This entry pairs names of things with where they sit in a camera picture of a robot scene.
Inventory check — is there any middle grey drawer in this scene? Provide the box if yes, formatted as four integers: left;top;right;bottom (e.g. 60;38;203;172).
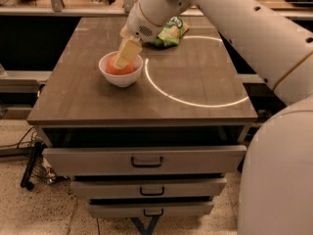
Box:
70;178;227;200

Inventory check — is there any grey drawer cabinet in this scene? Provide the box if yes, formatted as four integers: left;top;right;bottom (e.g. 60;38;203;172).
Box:
28;18;256;205

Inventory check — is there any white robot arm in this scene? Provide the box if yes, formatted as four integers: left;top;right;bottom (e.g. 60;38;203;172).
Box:
121;0;313;235

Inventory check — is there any bottom grey drawer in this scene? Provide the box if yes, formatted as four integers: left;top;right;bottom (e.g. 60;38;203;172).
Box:
87;201;214;218

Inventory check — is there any red apple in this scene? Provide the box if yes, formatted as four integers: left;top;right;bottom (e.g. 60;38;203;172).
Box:
106;55;134;75

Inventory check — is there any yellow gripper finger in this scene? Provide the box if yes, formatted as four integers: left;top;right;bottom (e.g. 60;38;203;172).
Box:
119;25;132;39
113;38;142;70

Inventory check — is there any grey drawer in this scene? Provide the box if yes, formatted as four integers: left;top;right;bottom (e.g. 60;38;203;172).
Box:
70;178;227;200
43;145;246;176
87;201;214;218

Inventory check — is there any top grey drawer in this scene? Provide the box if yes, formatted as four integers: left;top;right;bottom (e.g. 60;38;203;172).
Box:
43;145;246;176

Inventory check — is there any green chip bag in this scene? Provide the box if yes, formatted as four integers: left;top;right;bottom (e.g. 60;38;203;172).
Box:
151;17;189;48

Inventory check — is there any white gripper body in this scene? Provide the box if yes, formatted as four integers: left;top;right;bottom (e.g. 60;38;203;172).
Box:
126;2;165;42

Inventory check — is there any black wheeled stand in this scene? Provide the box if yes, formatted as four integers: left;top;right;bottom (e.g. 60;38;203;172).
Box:
21;142;45;191

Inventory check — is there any white bowl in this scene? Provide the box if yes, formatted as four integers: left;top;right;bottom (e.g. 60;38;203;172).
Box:
99;52;143;87

